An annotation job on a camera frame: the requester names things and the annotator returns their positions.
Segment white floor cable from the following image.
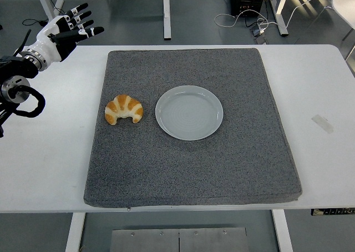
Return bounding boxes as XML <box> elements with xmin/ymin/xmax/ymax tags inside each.
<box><xmin>214</xmin><ymin>0</ymin><xmax>333</xmax><ymax>35</ymax></box>

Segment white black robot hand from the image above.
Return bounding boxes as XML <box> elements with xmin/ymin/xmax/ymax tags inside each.
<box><xmin>24</xmin><ymin>3</ymin><xmax>105</xmax><ymax>64</ymax></box>

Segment grey fabric mat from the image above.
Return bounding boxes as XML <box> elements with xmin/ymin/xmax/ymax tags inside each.
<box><xmin>83</xmin><ymin>48</ymin><xmax>303</xmax><ymax>208</ymax></box>

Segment black floor cable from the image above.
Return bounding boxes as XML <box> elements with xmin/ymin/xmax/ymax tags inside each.
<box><xmin>22</xmin><ymin>18</ymin><xmax>49</xmax><ymax>28</ymax></box>

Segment black table control panel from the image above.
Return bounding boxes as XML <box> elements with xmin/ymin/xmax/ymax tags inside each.
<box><xmin>310</xmin><ymin>207</ymin><xmax>355</xmax><ymax>216</ymax></box>

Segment golden croissant bread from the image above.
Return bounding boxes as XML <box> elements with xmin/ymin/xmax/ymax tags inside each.
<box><xmin>104</xmin><ymin>94</ymin><xmax>144</xmax><ymax>125</ymax></box>

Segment black floor power adapter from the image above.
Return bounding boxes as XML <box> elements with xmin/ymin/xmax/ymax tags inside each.
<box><xmin>248</xmin><ymin>24</ymin><xmax>267</xmax><ymax>45</ymax></box>

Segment round grey plate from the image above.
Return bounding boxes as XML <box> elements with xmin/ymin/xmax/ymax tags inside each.
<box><xmin>155</xmin><ymin>85</ymin><xmax>224</xmax><ymax>141</ymax></box>

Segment white table leg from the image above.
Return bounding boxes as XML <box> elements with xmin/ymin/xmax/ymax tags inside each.
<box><xmin>64</xmin><ymin>213</ymin><xmax>86</xmax><ymax>252</ymax></box>
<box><xmin>271</xmin><ymin>209</ymin><xmax>294</xmax><ymax>252</ymax></box>

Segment clear tape strip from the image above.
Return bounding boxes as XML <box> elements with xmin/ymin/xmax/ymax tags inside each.
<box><xmin>311</xmin><ymin>114</ymin><xmax>333</xmax><ymax>134</ymax></box>

